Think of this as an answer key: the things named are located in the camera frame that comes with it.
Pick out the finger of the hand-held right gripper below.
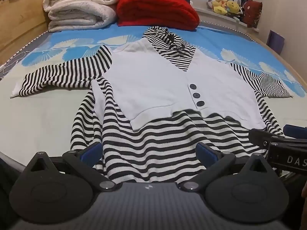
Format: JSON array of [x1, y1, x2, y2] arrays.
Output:
[[248, 128, 286, 147], [282, 124, 307, 140]]

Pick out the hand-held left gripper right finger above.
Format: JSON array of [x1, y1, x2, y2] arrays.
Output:
[[179, 142, 272, 192]]

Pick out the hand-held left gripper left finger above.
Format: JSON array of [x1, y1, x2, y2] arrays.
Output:
[[24, 142, 118, 192]]

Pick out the striped shirt with white vest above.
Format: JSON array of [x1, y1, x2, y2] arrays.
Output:
[[10, 26, 294, 185]]

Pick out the blue and white patterned blanket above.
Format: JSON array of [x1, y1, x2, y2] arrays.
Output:
[[0, 19, 307, 168]]

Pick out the yellow plush bear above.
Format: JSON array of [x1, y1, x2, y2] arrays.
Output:
[[226, 0, 241, 14]]

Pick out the folded white quilt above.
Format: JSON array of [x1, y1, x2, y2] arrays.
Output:
[[43, 0, 121, 33]]

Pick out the folded red blanket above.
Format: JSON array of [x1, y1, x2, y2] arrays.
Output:
[[116, 0, 201, 31]]

